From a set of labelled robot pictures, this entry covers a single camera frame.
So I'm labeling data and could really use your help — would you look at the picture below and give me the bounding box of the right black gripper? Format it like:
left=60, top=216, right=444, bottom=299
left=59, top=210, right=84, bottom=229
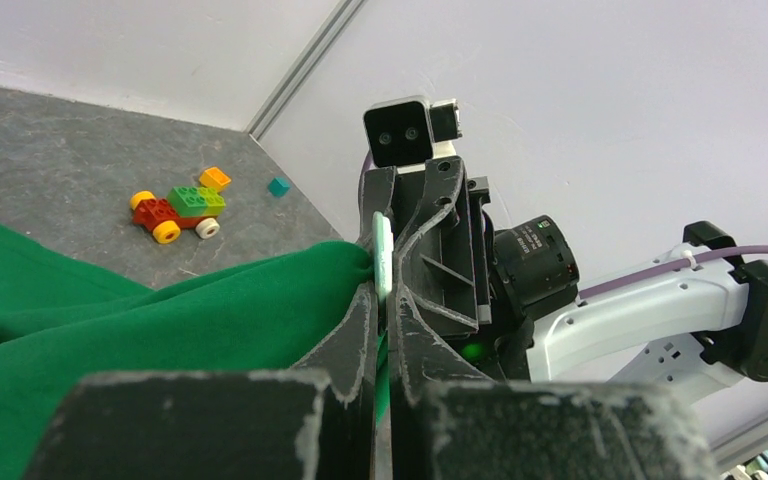
left=357, top=156, right=491, bottom=335

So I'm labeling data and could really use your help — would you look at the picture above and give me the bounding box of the round orange green badge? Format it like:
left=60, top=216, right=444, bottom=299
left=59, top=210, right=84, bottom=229
left=372, top=211, right=394, bottom=305

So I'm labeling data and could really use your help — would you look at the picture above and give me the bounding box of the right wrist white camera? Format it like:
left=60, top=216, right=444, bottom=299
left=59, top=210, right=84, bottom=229
left=361, top=95, right=462, bottom=173

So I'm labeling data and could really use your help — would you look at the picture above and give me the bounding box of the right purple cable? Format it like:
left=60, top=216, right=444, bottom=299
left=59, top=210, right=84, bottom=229
left=576, top=244, right=768, bottom=303

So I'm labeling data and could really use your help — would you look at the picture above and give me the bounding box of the colourful toy brick train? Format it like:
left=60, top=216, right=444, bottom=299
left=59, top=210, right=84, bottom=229
left=129, top=186, right=226, bottom=245

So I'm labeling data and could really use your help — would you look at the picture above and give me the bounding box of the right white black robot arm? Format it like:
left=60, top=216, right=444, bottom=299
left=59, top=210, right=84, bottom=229
left=358, top=156, right=768, bottom=406

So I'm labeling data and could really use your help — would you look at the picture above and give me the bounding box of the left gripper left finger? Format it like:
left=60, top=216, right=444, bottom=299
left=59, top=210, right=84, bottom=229
left=25, top=283, right=378, bottom=479

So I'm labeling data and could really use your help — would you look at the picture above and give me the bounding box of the orange toy brick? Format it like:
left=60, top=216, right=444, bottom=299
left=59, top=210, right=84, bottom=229
left=198, top=167, right=232, bottom=192

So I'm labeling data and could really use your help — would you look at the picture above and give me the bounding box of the green t-shirt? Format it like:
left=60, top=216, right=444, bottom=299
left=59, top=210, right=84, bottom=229
left=0, top=224, right=373, bottom=479

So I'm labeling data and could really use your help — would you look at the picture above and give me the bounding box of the teal cube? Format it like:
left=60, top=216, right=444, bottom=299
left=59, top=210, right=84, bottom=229
left=267, top=177, right=292, bottom=198

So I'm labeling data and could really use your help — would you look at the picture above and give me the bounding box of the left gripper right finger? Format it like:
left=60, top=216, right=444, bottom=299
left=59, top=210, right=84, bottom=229
left=386, top=286, right=720, bottom=480

